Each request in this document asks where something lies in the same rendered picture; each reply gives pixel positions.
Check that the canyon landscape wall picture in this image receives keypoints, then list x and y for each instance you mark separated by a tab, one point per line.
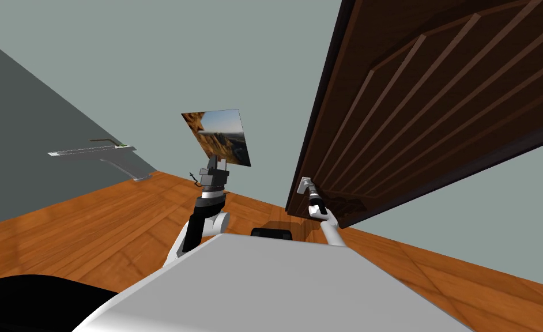
221	136

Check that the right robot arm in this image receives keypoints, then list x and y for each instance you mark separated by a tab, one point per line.
332	230

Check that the dark brown wooden door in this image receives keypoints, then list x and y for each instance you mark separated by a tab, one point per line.
414	115

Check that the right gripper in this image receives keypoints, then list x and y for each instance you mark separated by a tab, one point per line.
305	185

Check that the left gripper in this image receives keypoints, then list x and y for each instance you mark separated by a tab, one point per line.
214	180

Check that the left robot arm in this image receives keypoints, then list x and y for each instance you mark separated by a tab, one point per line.
202	226

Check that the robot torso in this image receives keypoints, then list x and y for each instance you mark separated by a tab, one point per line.
271	286

